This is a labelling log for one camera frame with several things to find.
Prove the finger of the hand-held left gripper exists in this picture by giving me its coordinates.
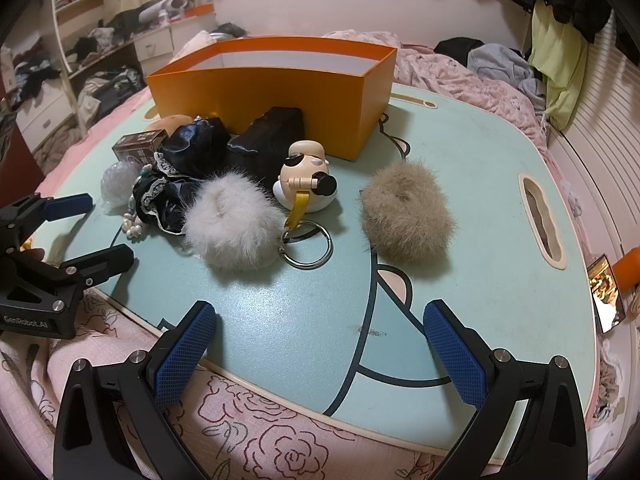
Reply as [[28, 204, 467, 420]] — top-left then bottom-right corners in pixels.
[[0, 192, 94, 256], [50, 244, 135, 290]]

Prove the dark blue lace-trimmed cloth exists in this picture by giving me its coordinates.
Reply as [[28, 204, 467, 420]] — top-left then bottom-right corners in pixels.
[[132, 116, 233, 235]]

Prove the grey-blue garment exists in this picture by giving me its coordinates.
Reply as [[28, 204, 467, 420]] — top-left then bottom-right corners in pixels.
[[467, 42, 548, 111]]

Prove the grey patterned cloth pile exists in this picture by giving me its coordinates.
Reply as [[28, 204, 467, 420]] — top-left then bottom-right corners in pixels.
[[209, 22, 247, 42]]

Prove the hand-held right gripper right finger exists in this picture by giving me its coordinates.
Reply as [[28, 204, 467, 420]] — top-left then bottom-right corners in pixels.
[[422, 299, 588, 480]]

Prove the pile of dark clothes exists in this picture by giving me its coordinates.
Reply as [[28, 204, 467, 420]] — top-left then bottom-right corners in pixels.
[[12, 15, 148, 111]]

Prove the white drawer cabinet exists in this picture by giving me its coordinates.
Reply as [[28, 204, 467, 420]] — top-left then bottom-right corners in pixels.
[[134, 26, 175, 63]]

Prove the white shelf unit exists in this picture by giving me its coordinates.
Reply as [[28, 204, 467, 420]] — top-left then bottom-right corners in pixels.
[[10, 0, 176, 161]]

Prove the white mesh ball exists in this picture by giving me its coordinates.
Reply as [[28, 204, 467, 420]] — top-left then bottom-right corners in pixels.
[[100, 161, 141, 211]]

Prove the yellow-green hanging garment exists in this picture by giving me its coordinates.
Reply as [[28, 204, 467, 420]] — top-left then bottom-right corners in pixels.
[[529, 0, 588, 131]]

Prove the white fur pompom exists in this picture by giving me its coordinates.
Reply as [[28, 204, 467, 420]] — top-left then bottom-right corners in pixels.
[[181, 169, 287, 270]]

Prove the smartphone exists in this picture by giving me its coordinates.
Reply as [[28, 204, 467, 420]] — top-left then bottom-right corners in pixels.
[[586, 255, 627, 334]]

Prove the small brown box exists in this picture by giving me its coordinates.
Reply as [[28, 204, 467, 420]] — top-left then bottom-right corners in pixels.
[[111, 129, 168, 167]]

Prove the white hair dryer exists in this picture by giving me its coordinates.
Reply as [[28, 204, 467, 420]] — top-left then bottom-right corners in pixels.
[[139, 0, 189, 24]]

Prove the sunglasses figure keychain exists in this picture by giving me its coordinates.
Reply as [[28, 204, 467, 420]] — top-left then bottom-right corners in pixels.
[[272, 140, 338, 271]]

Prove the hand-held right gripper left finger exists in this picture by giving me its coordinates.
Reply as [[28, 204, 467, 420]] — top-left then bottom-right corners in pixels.
[[52, 300, 218, 480]]

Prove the pink bed sheet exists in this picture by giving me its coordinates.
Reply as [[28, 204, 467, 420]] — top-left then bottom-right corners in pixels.
[[37, 85, 156, 196]]

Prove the pink floral blanket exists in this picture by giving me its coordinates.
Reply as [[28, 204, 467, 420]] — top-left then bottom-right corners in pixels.
[[0, 30, 626, 480]]

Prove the black garment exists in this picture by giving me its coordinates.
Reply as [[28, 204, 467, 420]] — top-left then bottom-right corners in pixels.
[[434, 36, 486, 68]]

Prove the beige fur pompom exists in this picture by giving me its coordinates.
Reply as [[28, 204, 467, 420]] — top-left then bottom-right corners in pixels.
[[357, 160, 456, 265]]

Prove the orange cardboard box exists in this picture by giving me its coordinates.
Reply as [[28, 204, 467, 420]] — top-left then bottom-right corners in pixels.
[[146, 36, 398, 162]]

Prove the pearl bead bracelet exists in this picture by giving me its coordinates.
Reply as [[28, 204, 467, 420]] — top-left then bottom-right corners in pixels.
[[121, 210, 151, 243]]

